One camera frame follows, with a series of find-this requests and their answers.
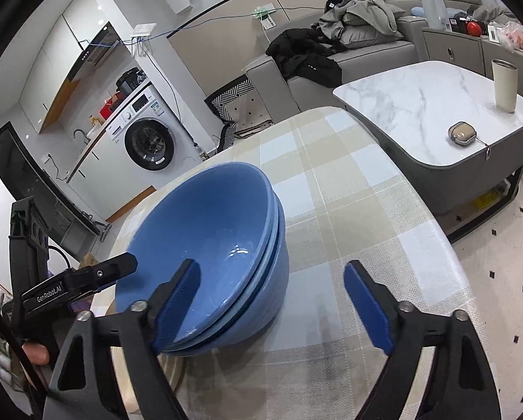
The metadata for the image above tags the cream tumbler cup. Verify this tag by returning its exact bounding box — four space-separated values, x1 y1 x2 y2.
491 59 518 113

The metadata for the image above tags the white kitchen cabinet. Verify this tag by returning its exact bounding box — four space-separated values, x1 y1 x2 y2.
68 132 156 223

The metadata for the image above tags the large blue bowl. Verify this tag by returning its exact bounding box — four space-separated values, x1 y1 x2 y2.
115 162 276 343

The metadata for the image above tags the beige earbuds case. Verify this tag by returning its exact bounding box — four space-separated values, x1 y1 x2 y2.
448 121 477 146

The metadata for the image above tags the black rice cooker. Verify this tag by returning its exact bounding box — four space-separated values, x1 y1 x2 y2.
115 67 141 95

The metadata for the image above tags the ribbed blue bowl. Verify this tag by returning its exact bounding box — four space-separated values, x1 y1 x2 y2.
172 211 289 357

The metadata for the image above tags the yellowish cream plate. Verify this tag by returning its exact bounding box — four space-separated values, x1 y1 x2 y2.
101 300 187 420

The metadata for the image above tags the grey clothes pile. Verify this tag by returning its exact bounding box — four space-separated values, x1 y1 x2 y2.
313 0 405 49

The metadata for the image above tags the red box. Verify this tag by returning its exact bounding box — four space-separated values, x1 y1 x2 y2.
99 99 120 120

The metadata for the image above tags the white marble coffee table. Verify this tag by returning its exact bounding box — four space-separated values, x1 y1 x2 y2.
334 61 523 214

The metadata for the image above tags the white washing machine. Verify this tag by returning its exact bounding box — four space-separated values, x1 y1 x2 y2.
107 84 202 189

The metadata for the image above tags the small blue bowl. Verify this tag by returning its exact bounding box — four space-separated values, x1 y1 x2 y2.
166 194 283 354

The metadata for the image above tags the person's left hand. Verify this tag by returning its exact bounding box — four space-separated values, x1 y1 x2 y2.
22 342 50 366

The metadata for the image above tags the grey sofa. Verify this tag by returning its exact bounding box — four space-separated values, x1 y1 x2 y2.
244 0 482 122

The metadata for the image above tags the black kitchen faucet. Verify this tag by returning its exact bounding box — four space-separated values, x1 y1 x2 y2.
72 128 91 144

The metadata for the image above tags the black jacket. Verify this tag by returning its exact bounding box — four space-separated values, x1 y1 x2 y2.
265 28 346 88

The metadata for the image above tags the wall power socket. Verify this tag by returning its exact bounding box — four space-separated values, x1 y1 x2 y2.
252 3 277 30

